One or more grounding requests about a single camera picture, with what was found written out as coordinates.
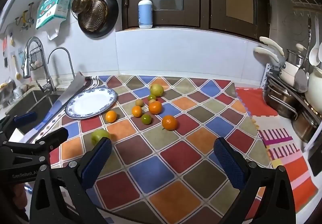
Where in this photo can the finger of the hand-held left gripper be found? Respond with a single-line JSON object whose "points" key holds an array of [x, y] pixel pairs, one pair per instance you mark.
{"points": [[25, 117], [51, 138]]}

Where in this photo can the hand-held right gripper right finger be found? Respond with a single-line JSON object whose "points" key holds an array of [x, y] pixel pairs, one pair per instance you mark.
{"points": [[229, 163]]}

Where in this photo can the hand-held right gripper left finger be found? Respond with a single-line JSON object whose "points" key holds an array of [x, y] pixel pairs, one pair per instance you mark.
{"points": [[96, 161]]}

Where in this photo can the green apple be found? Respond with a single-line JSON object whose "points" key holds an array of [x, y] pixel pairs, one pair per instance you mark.
{"points": [[99, 134]]}

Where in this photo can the orange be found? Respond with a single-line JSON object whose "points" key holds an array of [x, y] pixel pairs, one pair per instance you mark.
{"points": [[155, 107], [169, 122], [111, 116], [137, 111]]}

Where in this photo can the blue patterned white plate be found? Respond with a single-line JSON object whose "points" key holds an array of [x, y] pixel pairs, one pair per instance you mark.
{"points": [[90, 103]]}

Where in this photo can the small green lime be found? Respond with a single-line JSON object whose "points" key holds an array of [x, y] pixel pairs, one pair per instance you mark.
{"points": [[146, 119]]}

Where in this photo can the stainless steel sink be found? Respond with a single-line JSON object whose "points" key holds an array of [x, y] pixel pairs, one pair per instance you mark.
{"points": [[27, 105]]}

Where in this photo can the yellow dish brush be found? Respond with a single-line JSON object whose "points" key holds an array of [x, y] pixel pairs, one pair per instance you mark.
{"points": [[17, 73]]}

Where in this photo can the colourful diamond patterned tablecloth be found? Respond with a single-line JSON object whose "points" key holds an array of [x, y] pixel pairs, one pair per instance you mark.
{"points": [[176, 153]]}

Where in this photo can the striped pink foam mat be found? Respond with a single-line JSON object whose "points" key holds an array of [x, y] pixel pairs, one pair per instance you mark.
{"points": [[284, 153]]}

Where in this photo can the white plastic sheet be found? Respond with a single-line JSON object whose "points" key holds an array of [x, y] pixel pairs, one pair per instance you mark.
{"points": [[73, 85]]}

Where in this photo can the red foam mat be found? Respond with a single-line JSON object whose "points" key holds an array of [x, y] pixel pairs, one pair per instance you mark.
{"points": [[254, 103]]}

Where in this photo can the small brownish-green fruit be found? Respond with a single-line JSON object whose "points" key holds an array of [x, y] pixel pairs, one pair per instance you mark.
{"points": [[139, 102]]}

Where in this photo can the tall spring kitchen faucet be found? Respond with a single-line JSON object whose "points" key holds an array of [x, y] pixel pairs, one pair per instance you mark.
{"points": [[37, 45]]}

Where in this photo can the slim gooseneck faucet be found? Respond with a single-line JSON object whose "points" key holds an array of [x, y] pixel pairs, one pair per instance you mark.
{"points": [[64, 50]]}

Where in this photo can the stainless steel pot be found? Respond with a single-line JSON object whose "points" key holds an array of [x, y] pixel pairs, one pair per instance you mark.
{"points": [[305, 123], [279, 100]]}

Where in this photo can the small green citrus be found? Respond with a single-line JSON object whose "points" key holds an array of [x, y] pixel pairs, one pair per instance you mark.
{"points": [[151, 97]]}

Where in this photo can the large yellow-green fruit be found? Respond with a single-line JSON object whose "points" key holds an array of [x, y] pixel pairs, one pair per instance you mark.
{"points": [[157, 90]]}

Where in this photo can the black pot rack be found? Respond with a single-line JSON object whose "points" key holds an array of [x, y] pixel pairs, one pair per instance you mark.
{"points": [[299, 95]]}

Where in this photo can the steel spatula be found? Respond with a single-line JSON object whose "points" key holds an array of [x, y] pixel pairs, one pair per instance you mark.
{"points": [[301, 80]]}

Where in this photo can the teal white cardboard box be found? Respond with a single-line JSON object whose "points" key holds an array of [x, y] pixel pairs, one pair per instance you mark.
{"points": [[52, 6]]}

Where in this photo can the white ceramic pot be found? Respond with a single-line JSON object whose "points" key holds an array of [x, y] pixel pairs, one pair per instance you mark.
{"points": [[315, 85]]}

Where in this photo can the copper colander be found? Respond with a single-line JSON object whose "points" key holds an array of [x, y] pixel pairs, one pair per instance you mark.
{"points": [[94, 16]]}

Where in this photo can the black frying pan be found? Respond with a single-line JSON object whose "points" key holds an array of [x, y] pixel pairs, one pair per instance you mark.
{"points": [[110, 20]]}

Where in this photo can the white ladle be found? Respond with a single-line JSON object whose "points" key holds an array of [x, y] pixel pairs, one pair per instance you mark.
{"points": [[314, 55]]}

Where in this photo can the white blue pump bottle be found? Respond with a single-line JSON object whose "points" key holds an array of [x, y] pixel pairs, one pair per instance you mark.
{"points": [[145, 12]]}

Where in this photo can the wall hook rack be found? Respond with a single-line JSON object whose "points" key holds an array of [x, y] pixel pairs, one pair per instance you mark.
{"points": [[25, 20]]}

